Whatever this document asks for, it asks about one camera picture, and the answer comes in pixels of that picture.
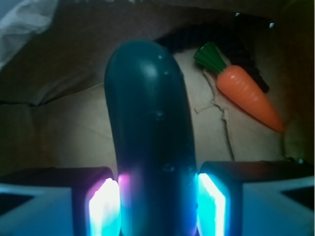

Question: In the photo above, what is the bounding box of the orange plastic carrot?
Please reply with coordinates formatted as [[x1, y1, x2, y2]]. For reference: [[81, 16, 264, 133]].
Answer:
[[194, 42, 284, 133]]

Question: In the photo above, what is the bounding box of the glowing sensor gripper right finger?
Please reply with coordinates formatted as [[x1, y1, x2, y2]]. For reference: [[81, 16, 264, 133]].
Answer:
[[197, 161, 315, 236]]

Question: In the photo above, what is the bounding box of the dark green plastic pickle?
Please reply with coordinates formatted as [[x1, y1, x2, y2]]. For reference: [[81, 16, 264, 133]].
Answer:
[[104, 40, 198, 236]]

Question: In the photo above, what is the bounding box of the brown paper bag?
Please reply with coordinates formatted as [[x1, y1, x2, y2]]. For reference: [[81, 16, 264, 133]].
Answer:
[[0, 0, 315, 175]]

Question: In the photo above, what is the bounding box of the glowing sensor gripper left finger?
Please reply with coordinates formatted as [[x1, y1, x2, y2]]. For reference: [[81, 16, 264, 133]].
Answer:
[[0, 167, 121, 236]]

